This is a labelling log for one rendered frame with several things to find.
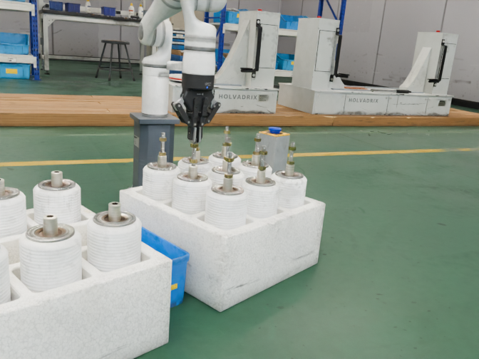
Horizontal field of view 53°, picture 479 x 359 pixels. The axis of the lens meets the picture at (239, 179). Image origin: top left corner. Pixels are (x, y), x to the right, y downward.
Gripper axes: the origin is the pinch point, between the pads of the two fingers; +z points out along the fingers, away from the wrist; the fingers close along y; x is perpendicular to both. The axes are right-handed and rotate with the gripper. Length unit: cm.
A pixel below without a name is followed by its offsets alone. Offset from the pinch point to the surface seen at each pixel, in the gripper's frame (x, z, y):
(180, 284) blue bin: -12.9, 30.8, -10.5
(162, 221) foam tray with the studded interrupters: 0.2, 21.0, -7.8
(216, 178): -0.1, 11.8, 7.2
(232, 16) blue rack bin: 405, -51, 326
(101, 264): -19.6, 17.7, -31.9
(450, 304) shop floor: -47, 36, 46
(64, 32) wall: 802, -13, 259
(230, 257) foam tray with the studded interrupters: -20.1, 23.0, -2.8
